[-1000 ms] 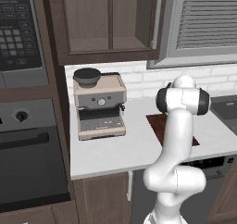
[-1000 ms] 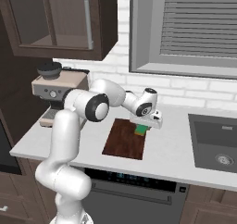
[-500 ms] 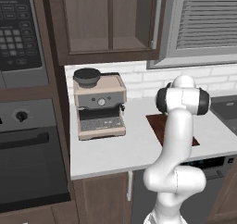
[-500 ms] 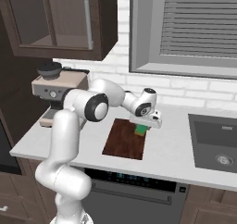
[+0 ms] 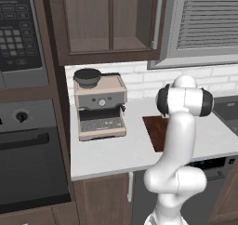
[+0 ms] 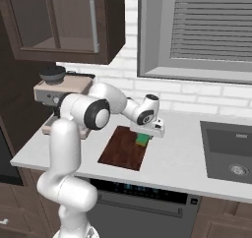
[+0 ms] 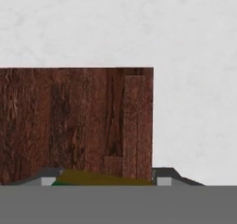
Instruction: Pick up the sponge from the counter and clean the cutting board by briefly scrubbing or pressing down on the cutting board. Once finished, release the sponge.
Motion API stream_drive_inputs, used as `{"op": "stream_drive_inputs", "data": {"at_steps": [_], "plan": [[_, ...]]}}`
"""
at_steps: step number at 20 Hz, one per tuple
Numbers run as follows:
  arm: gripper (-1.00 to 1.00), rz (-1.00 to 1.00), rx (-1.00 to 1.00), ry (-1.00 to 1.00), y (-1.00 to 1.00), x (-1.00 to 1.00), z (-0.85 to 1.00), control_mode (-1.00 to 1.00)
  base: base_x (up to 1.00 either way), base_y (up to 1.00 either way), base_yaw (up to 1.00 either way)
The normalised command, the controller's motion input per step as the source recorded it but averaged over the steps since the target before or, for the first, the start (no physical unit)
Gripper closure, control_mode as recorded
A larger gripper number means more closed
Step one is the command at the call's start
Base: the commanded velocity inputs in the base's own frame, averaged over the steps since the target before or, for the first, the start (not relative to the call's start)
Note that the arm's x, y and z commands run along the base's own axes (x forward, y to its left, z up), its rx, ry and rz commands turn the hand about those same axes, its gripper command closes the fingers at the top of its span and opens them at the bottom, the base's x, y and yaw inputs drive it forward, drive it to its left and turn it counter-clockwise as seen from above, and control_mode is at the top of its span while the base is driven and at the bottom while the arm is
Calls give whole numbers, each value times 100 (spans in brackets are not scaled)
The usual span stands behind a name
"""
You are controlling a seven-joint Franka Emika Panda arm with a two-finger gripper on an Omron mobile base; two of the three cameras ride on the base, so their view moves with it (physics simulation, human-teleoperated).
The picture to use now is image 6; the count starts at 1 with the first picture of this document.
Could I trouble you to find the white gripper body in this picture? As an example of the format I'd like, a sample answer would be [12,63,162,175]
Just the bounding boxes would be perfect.
[129,121,166,139]

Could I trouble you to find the green and yellow sponge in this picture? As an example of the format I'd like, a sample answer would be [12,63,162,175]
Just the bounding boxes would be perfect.
[135,133,152,149]

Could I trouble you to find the dark wooden cutting board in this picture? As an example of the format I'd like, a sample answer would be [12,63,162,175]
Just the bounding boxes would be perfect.
[96,125,153,172]

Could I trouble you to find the grey sink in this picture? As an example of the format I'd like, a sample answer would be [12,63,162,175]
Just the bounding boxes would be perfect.
[199,120,252,185]

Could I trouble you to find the grey dishwasher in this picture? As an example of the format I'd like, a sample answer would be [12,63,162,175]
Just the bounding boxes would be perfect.
[84,178,202,238]

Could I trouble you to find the beige espresso coffee machine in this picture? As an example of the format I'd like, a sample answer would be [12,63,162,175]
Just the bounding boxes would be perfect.
[32,65,96,141]

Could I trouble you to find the grey window with blinds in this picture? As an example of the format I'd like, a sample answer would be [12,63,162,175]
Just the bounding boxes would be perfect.
[137,0,252,86]

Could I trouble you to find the brown base cupboard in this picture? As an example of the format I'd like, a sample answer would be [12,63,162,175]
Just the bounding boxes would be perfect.
[190,196,252,238]

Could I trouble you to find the black built-in oven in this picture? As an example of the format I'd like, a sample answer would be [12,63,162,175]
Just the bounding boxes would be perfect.
[0,126,25,187]

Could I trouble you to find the glass cupboard door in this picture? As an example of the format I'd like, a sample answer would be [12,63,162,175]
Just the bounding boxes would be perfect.
[0,0,109,65]

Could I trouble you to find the brown base cupboard drawers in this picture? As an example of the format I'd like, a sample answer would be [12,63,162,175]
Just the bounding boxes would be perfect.
[0,168,62,238]

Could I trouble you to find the grey dishwasher handle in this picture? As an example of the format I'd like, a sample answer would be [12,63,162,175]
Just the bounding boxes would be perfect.
[96,191,184,218]

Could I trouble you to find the dark brown wall cupboard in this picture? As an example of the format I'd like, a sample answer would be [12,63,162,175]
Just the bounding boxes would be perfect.
[0,0,127,66]

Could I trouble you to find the silver cupboard door handle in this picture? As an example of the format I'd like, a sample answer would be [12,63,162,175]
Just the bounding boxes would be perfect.
[89,0,100,54]

